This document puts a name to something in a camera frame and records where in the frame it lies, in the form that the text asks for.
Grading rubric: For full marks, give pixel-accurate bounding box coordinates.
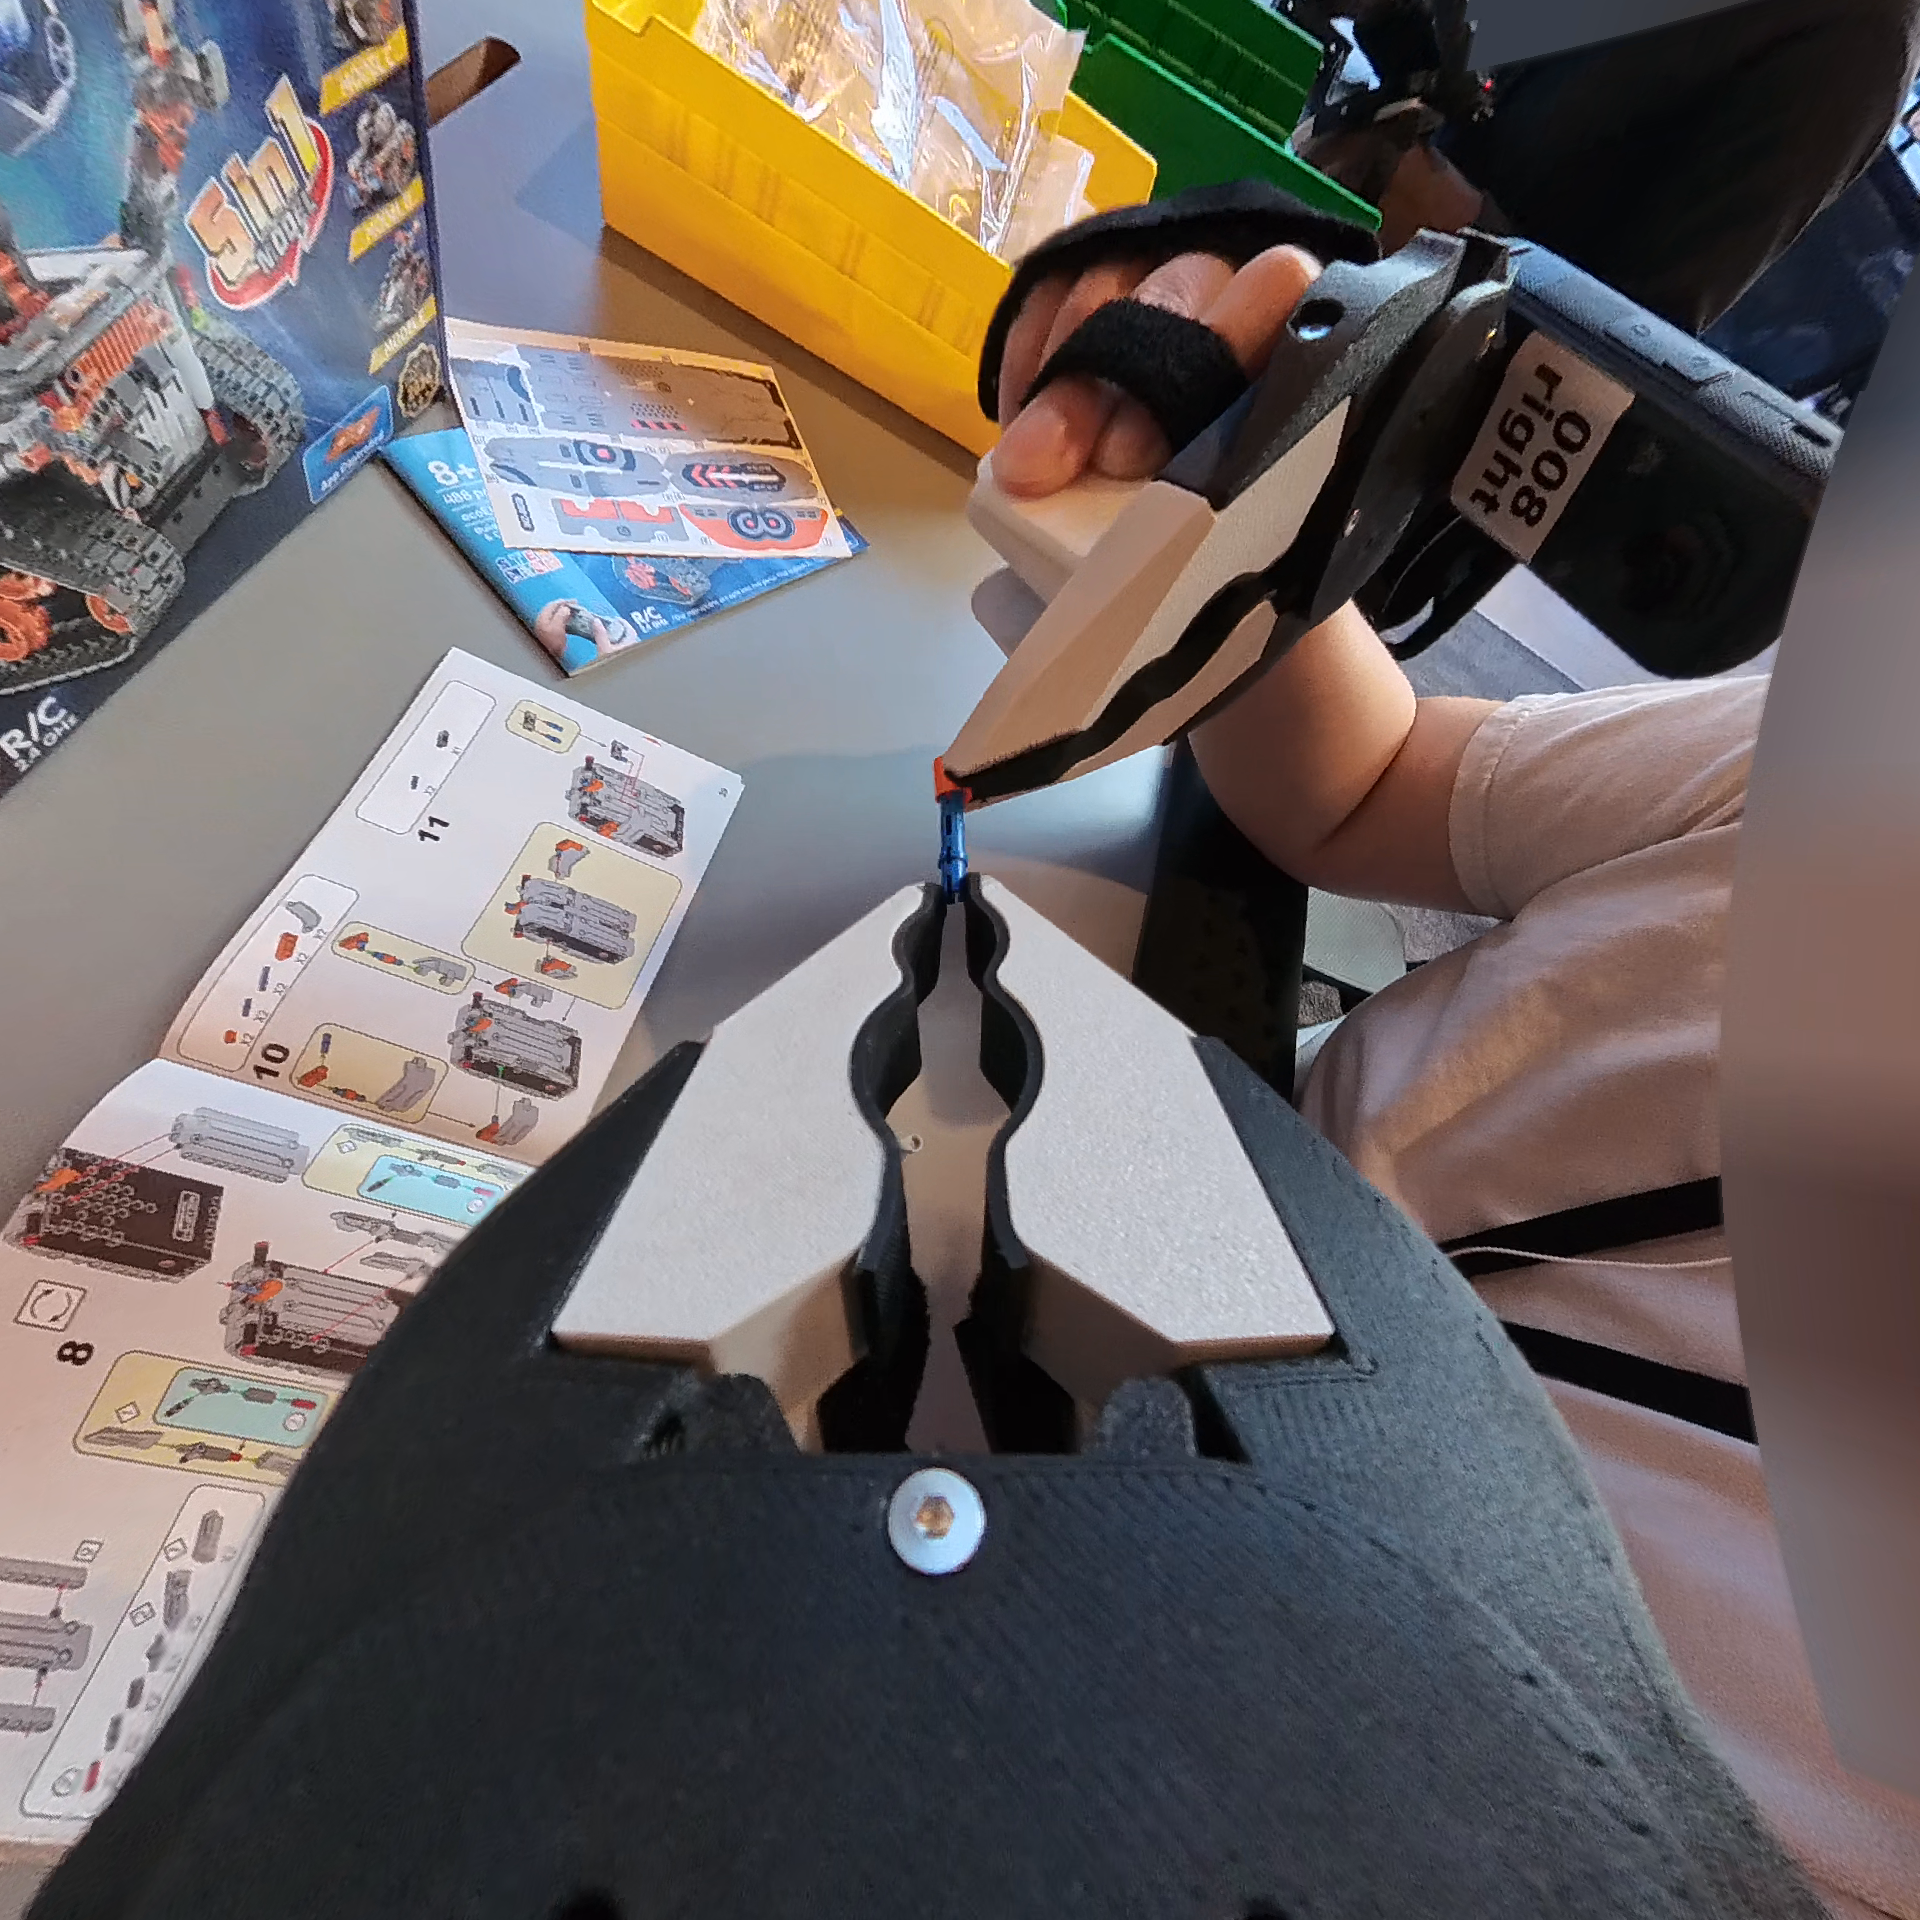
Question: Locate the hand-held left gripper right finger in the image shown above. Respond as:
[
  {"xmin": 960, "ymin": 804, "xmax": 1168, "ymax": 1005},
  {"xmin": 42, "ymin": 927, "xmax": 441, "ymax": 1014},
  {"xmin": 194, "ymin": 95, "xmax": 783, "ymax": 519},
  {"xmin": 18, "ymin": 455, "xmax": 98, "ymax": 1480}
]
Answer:
[{"xmin": 955, "ymin": 875, "xmax": 1337, "ymax": 1454}]

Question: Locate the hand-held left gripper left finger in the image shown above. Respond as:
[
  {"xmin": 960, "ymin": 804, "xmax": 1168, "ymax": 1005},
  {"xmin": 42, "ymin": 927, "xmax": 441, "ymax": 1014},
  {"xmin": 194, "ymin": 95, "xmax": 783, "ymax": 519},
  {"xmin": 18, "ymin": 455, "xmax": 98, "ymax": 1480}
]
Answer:
[{"xmin": 551, "ymin": 883, "xmax": 942, "ymax": 1454}]

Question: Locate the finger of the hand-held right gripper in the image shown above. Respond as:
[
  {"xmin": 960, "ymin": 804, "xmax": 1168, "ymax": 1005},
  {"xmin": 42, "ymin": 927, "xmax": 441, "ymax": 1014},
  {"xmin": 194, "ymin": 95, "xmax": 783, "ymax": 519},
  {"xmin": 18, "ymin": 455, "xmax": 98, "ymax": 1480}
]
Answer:
[
  {"xmin": 947, "ymin": 402, "xmax": 1351, "ymax": 769},
  {"xmin": 955, "ymin": 593, "xmax": 1325, "ymax": 808}
]

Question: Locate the person's right forearm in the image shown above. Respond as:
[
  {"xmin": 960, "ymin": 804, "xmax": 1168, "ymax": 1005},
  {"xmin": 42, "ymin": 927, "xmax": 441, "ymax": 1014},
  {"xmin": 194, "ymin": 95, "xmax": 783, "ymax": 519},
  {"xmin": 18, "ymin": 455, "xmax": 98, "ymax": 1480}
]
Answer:
[{"xmin": 1184, "ymin": 596, "xmax": 1505, "ymax": 921}]

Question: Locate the grey desk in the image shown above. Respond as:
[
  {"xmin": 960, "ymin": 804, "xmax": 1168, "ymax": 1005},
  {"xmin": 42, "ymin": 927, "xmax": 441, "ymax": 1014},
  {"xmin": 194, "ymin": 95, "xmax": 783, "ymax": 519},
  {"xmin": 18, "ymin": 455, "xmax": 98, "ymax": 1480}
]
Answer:
[{"xmin": 0, "ymin": 0, "xmax": 1351, "ymax": 1503}]

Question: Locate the person's right hand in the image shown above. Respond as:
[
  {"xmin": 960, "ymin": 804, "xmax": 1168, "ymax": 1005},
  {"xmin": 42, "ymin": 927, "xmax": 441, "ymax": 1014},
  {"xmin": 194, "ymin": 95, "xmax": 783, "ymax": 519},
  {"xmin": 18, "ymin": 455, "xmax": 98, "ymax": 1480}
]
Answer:
[{"xmin": 989, "ymin": 240, "xmax": 1325, "ymax": 505}]

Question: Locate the blue booklet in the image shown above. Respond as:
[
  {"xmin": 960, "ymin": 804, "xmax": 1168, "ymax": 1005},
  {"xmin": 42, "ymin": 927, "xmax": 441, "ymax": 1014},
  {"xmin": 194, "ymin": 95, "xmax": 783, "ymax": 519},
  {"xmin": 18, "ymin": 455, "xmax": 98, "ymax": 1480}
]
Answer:
[{"xmin": 378, "ymin": 426, "xmax": 874, "ymax": 678}]

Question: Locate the open instruction booklet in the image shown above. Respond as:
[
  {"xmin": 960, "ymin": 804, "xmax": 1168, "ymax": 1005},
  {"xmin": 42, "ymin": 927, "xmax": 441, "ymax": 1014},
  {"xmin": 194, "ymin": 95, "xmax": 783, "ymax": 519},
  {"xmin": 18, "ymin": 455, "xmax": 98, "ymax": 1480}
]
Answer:
[{"xmin": 0, "ymin": 647, "xmax": 746, "ymax": 1848}]

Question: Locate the yellow plastic bin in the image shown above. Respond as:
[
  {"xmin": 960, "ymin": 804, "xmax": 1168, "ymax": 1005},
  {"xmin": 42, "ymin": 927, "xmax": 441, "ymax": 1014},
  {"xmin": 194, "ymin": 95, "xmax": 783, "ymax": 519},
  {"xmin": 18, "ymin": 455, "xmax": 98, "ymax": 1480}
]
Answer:
[{"xmin": 584, "ymin": 0, "xmax": 1160, "ymax": 458}]

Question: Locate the pile of clear plastic bags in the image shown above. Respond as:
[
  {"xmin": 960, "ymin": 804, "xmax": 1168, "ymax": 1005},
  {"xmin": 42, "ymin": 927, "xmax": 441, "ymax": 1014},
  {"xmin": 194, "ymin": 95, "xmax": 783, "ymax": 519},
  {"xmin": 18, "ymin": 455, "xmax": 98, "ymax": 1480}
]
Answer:
[{"xmin": 690, "ymin": 0, "xmax": 1091, "ymax": 261}]

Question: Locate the robot sticker sheet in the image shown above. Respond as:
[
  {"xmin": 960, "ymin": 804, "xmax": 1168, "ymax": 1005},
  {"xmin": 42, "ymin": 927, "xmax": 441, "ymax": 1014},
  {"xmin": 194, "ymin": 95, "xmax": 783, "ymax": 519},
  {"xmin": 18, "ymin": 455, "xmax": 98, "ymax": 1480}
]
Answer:
[{"xmin": 444, "ymin": 317, "xmax": 831, "ymax": 559}]

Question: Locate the blue robot kit box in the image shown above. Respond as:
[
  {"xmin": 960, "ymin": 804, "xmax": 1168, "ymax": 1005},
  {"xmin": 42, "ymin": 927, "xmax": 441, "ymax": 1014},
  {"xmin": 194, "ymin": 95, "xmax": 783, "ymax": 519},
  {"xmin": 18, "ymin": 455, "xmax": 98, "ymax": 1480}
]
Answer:
[{"xmin": 0, "ymin": 0, "xmax": 449, "ymax": 696}]

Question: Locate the thin white cord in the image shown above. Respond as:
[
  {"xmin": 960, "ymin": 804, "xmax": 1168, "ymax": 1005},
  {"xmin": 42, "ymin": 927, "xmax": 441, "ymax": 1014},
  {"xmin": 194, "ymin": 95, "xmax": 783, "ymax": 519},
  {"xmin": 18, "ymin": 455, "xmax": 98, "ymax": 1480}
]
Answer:
[{"xmin": 1445, "ymin": 1243, "xmax": 1727, "ymax": 1272}]

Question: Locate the black harness strap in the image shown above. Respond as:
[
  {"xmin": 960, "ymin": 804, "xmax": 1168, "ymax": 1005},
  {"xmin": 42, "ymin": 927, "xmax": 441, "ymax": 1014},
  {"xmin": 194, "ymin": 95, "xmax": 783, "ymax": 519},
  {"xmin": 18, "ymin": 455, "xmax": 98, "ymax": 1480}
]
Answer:
[
  {"xmin": 1439, "ymin": 1177, "xmax": 1727, "ymax": 1283},
  {"xmin": 1500, "ymin": 1320, "xmax": 1758, "ymax": 1446}
]

